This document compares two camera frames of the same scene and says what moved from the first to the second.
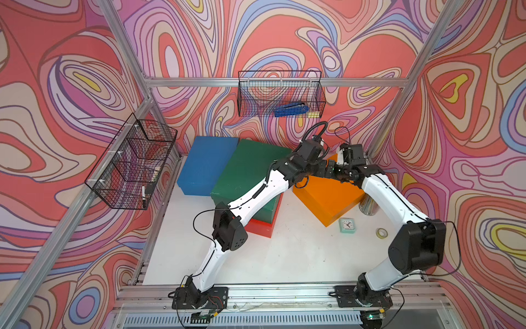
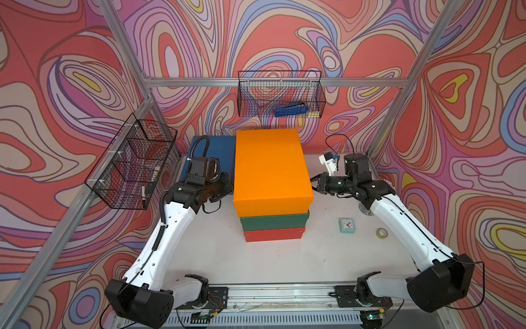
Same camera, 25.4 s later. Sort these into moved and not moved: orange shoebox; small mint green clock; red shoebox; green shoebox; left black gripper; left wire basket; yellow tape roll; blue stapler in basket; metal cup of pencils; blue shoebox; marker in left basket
Moved: green shoebox; left black gripper; orange shoebox; red shoebox
Not moved: marker in left basket; left wire basket; small mint green clock; blue shoebox; yellow tape roll; blue stapler in basket; metal cup of pencils
